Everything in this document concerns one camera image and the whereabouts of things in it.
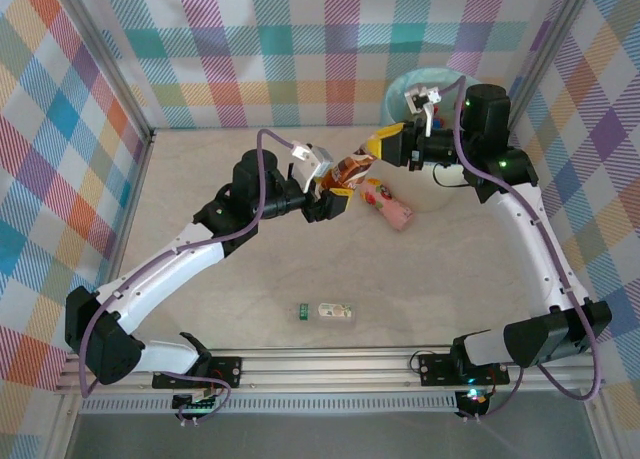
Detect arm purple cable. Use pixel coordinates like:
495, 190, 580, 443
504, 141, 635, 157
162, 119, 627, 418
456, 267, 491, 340
79, 128, 301, 425
439, 78, 604, 423

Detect slotted grey cable duct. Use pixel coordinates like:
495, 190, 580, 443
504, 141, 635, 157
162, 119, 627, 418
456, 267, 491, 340
78, 396, 460, 414

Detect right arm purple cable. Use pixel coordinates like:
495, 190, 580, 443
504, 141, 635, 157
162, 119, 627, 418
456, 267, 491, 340
439, 78, 604, 423

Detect brown chocolate drink bottle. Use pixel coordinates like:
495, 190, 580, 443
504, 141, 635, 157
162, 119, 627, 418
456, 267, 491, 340
319, 136, 386, 190

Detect light green bin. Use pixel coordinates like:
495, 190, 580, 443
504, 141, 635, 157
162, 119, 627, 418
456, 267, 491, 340
383, 69, 474, 130

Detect aluminium frame post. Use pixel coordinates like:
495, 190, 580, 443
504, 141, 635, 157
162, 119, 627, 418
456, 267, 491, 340
498, 0, 599, 135
52, 0, 156, 148

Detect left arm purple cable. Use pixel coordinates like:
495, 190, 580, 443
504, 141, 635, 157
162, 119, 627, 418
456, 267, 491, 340
79, 128, 301, 425

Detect wide aluminium base rail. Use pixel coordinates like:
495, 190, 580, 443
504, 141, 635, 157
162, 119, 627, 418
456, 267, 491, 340
53, 347, 607, 394

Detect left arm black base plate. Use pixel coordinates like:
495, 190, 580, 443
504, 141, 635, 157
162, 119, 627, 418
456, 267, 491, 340
151, 356, 245, 391

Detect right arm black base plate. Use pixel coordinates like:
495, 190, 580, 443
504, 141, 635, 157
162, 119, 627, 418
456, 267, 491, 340
416, 352, 512, 387

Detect aluminium frame leg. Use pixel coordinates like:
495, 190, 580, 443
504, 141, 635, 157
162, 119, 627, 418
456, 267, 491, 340
582, 388, 619, 459
47, 393, 84, 459

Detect pink juice bottle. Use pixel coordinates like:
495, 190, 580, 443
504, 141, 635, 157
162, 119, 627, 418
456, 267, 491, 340
359, 177, 415, 233

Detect clear green-label bottle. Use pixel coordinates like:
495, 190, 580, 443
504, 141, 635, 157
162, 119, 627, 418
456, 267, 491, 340
288, 301, 357, 326

